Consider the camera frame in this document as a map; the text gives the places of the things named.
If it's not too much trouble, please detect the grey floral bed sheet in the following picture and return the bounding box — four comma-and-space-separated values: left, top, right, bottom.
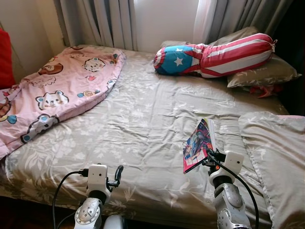
0, 45, 305, 229

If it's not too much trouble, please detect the red patterned cloth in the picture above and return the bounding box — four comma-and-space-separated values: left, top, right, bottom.
248, 85, 282, 98

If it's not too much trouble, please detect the sheer white curtain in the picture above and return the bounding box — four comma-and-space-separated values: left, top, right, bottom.
193, 0, 220, 44

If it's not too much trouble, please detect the grey pleated curtain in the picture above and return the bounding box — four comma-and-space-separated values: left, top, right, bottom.
54, 0, 139, 52
210, 0, 294, 48

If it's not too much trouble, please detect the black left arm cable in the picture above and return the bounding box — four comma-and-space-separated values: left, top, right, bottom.
51, 169, 89, 229

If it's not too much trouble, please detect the pink cartoon bear blanket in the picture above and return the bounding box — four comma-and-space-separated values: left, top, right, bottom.
0, 46, 126, 158

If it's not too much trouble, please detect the grey robot left leg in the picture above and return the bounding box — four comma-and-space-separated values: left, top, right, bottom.
104, 215, 125, 229

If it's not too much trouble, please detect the colourful comic book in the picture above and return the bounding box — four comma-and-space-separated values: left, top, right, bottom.
183, 118, 217, 174

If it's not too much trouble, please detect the star striped bolster pillow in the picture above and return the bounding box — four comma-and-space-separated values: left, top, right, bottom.
153, 33, 277, 78

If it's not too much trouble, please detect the grey floral pillow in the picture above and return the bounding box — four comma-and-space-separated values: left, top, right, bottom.
238, 111, 305, 229
226, 53, 302, 89
162, 26, 260, 48

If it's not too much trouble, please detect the large red cushion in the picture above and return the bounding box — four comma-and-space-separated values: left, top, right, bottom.
0, 29, 12, 89

